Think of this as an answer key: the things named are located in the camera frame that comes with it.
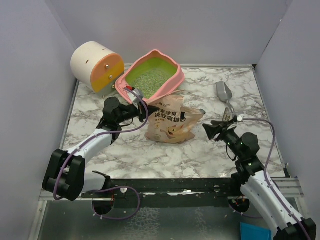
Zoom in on pink green litter box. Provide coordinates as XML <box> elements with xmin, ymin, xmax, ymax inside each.
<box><xmin>114</xmin><ymin>49</ymin><xmax>185</xmax><ymax>104</ymax></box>

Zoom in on green litter pellets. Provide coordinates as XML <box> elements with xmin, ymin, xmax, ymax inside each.
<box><xmin>130</xmin><ymin>68</ymin><xmax>171</xmax><ymax>99</ymax></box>

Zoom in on aluminium frame rail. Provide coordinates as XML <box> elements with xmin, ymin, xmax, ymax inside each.
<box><xmin>271</xmin><ymin>177</ymin><xmax>305</xmax><ymax>198</ymax></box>

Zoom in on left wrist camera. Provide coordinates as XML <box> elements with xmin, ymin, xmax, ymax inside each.
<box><xmin>124</xmin><ymin>86</ymin><xmax>144</xmax><ymax>104</ymax></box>

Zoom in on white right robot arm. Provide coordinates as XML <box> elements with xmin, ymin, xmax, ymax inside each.
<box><xmin>202</xmin><ymin>116</ymin><xmax>317</xmax><ymax>240</ymax></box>

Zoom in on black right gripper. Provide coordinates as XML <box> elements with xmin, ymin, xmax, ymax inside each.
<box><xmin>203</xmin><ymin>119</ymin><xmax>244</xmax><ymax>159</ymax></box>

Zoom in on cat litter bag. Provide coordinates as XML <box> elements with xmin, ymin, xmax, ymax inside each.
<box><xmin>145</xmin><ymin>94</ymin><xmax>206</xmax><ymax>144</ymax></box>

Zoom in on cream orange cylindrical cat house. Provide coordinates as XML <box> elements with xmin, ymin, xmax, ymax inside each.
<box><xmin>70</xmin><ymin>41</ymin><xmax>125</xmax><ymax>96</ymax></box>

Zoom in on blue card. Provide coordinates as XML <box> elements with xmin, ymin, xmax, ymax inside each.
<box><xmin>240</xmin><ymin>222</ymin><xmax>272</xmax><ymax>240</ymax></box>

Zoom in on bag sealing clip strip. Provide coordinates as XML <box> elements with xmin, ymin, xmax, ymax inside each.
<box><xmin>222</xmin><ymin>107</ymin><xmax>233</xmax><ymax>122</ymax></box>

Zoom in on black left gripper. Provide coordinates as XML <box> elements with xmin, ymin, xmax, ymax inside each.
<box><xmin>116</xmin><ymin>98</ymin><xmax>159</xmax><ymax>124</ymax></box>

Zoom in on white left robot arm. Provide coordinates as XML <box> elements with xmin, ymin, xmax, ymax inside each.
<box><xmin>42</xmin><ymin>97</ymin><xmax>159</xmax><ymax>201</ymax></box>

